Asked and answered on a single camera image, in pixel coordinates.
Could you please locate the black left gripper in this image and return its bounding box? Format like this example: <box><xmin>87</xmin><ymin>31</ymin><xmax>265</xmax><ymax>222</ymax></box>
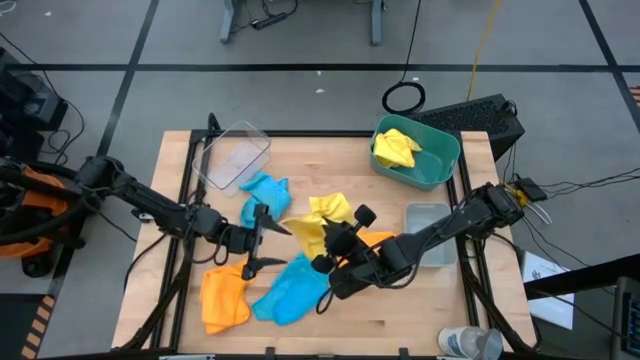
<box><xmin>221</xmin><ymin>202</ymin><xmax>294</xmax><ymax>281</ymax></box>

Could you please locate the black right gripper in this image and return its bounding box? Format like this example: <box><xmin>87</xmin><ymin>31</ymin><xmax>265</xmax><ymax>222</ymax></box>
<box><xmin>310</xmin><ymin>203</ymin><xmax>379</xmax><ymax>275</ymax></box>

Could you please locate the large yellow microfiber towel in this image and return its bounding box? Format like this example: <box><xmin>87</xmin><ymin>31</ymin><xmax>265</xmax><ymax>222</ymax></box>
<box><xmin>281</xmin><ymin>192</ymin><xmax>357</xmax><ymax>262</ymax></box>

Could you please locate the small blue microfiber towel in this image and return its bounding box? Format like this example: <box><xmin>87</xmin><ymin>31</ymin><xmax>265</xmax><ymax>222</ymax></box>
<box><xmin>238</xmin><ymin>171</ymin><xmax>293</xmax><ymax>231</ymax></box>

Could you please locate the orange microfiber towel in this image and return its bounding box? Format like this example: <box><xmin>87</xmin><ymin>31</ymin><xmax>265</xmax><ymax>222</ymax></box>
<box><xmin>199</xmin><ymin>259</ymin><xmax>256</xmax><ymax>336</ymax></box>
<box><xmin>339</xmin><ymin>230</ymin><xmax>397</xmax><ymax>269</ymax></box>

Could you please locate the large blue microfiber towel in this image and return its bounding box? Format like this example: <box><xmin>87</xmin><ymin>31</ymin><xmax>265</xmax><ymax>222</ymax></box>
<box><xmin>251</xmin><ymin>252</ymin><xmax>331</xmax><ymax>327</ymax></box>

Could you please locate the small yellow microfiber towel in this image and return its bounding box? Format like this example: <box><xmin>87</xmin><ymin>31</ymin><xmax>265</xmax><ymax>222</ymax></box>
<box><xmin>372</xmin><ymin>128</ymin><xmax>424</xmax><ymax>170</ymax></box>

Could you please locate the clear plastic bin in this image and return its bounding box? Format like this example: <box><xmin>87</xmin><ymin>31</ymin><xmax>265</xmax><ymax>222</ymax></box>
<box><xmin>192</xmin><ymin>119</ymin><xmax>272</xmax><ymax>197</ymax></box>

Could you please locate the teal plastic bin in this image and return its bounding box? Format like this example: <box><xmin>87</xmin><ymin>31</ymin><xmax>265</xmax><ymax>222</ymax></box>
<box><xmin>368</xmin><ymin>113</ymin><xmax>461</xmax><ymax>192</ymax></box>

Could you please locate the clear plastic cup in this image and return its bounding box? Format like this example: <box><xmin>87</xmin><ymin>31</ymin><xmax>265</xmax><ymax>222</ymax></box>
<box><xmin>437</xmin><ymin>325</ymin><xmax>504</xmax><ymax>360</ymax></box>

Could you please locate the black computer tower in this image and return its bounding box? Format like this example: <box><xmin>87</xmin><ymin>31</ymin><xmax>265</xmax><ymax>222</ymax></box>
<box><xmin>407</xmin><ymin>93</ymin><xmax>526</xmax><ymax>162</ymax></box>

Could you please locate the black power adapter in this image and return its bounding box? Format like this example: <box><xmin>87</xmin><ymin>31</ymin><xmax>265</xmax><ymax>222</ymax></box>
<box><xmin>514</xmin><ymin>177</ymin><xmax>549</xmax><ymax>203</ymax></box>

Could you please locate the grey table leg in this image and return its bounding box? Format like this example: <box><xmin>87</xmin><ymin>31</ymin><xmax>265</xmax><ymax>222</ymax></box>
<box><xmin>218</xmin><ymin>0</ymin><xmax>244</xmax><ymax>45</ymax></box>
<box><xmin>368</xmin><ymin>0</ymin><xmax>387</xmax><ymax>47</ymax></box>

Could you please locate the black power strip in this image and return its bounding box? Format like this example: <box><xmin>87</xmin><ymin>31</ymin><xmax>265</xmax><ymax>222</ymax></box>
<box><xmin>249</xmin><ymin>12</ymin><xmax>290</xmax><ymax>31</ymax></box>

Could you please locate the white paper sheet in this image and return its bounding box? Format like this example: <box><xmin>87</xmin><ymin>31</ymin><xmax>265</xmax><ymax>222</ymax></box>
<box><xmin>521</xmin><ymin>249</ymin><xmax>576</xmax><ymax>331</ymax></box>

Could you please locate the orange and black vacuum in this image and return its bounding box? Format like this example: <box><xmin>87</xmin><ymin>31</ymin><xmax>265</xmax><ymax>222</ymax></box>
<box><xmin>0</xmin><ymin>157</ymin><xmax>96</xmax><ymax>279</ymax></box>

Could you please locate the orange black hazard strip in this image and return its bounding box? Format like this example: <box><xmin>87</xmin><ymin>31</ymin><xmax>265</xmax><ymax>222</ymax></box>
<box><xmin>19</xmin><ymin>294</ymin><xmax>56</xmax><ymax>360</ymax></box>

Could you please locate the dark table edge beam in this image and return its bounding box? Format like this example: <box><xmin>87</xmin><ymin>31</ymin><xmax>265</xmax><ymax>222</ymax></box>
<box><xmin>522</xmin><ymin>252</ymin><xmax>640</xmax><ymax>301</ymax></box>

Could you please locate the black equipment stack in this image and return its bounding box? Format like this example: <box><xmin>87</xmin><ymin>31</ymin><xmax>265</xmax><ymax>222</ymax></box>
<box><xmin>0</xmin><ymin>47</ymin><xmax>69</xmax><ymax>161</ymax></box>

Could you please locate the grey device with keys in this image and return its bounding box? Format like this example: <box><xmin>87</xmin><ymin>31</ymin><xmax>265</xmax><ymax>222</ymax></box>
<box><xmin>612</xmin><ymin>274</ymin><xmax>640</xmax><ymax>360</ymax></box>

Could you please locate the black metal table frame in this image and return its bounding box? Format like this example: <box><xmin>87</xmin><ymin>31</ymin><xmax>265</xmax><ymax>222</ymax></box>
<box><xmin>119</xmin><ymin>112</ymin><xmax>541</xmax><ymax>360</ymax></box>

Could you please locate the black coiled cable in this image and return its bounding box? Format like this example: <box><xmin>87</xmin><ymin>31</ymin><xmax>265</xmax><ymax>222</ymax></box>
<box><xmin>381</xmin><ymin>0</ymin><xmax>427</xmax><ymax>116</ymax></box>

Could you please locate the yellow cable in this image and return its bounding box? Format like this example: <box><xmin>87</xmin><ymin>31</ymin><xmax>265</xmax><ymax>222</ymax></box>
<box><xmin>465</xmin><ymin>0</ymin><xmax>503</xmax><ymax>101</ymax></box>

